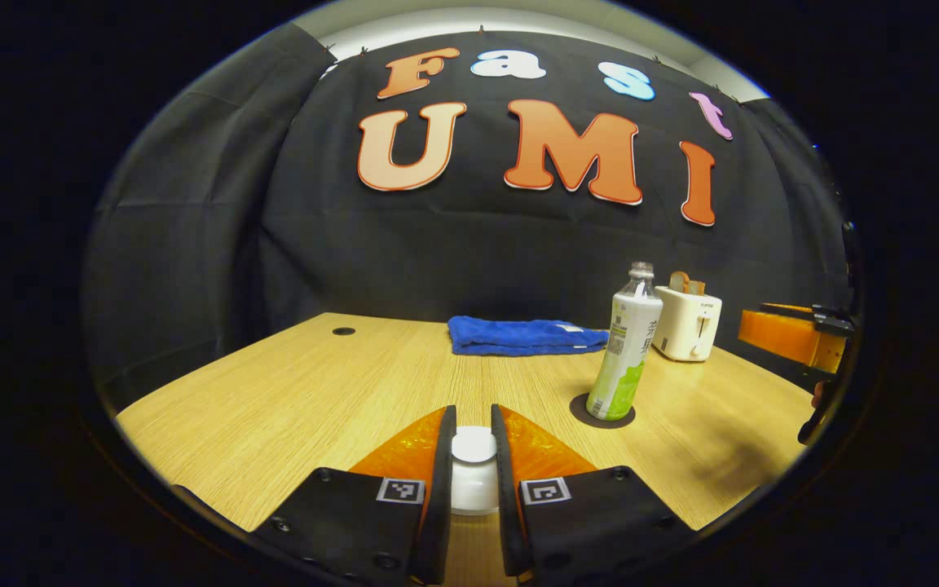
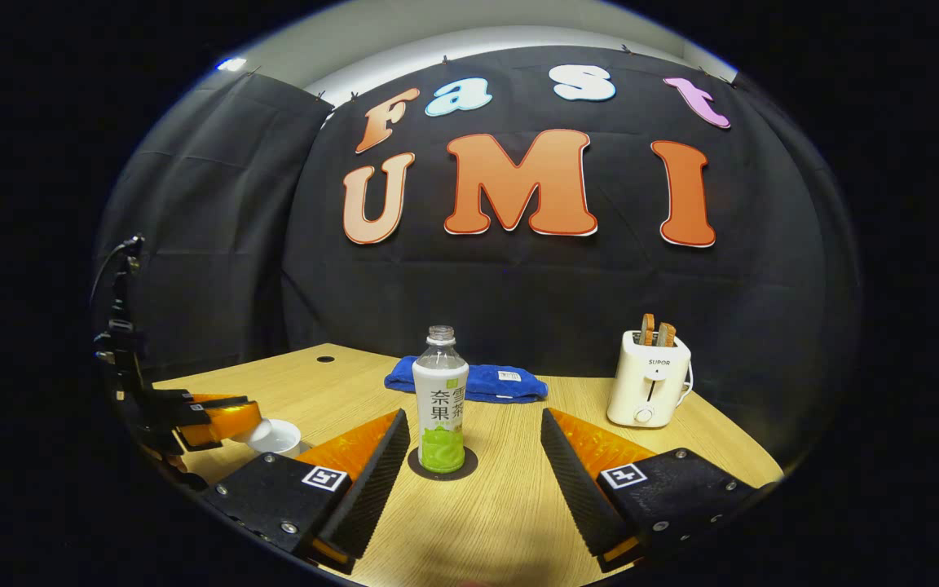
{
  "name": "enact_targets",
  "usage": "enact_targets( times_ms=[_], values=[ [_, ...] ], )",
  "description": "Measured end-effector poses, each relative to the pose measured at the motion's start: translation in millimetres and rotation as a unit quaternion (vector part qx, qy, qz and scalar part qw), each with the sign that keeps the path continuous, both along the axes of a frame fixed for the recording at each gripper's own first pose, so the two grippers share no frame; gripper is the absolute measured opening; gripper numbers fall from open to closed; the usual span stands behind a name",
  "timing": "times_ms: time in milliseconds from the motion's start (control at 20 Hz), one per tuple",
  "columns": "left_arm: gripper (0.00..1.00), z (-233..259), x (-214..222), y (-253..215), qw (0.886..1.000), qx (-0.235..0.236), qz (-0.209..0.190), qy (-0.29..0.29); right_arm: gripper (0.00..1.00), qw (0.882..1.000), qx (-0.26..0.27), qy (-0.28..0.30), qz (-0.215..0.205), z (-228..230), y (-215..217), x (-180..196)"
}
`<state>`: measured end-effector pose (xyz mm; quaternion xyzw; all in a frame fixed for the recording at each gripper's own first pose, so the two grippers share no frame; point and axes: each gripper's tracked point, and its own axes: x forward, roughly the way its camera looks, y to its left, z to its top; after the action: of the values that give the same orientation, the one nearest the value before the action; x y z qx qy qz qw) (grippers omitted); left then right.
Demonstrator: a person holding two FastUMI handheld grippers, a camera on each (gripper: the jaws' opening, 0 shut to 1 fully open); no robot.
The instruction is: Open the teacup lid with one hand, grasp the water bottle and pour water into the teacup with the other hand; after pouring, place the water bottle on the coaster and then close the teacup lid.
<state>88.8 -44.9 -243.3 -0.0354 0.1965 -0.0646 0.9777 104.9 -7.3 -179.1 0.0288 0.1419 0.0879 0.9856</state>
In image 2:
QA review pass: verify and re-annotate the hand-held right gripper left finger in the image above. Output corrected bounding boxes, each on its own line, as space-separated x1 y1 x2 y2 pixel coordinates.
202 408 412 574

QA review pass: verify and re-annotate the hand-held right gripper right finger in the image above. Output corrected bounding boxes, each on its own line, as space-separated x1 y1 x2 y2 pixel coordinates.
540 408 764 574

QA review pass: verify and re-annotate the white teacup lid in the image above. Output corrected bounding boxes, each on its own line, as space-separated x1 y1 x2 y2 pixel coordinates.
229 420 275 445

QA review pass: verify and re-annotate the dark round coaster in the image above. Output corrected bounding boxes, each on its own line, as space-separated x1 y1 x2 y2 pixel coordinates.
407 445 479 482

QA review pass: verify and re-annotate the white teacup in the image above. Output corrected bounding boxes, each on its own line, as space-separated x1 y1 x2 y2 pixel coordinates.
245 418 303 457

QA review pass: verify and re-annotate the clear water bottle green label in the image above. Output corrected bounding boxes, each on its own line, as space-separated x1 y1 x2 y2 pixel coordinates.
412 325 470 474

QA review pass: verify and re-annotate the white toaster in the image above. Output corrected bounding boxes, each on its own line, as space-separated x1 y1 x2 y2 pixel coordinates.
606 330 694 429

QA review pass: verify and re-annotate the blue towel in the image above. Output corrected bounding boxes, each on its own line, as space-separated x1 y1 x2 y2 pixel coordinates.
384 355 549 404

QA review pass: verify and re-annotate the black backdrop cloth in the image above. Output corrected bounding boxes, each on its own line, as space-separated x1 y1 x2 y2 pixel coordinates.
95 45 862 457

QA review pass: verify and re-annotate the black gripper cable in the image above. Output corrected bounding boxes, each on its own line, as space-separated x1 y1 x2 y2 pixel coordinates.
90 236 144 302

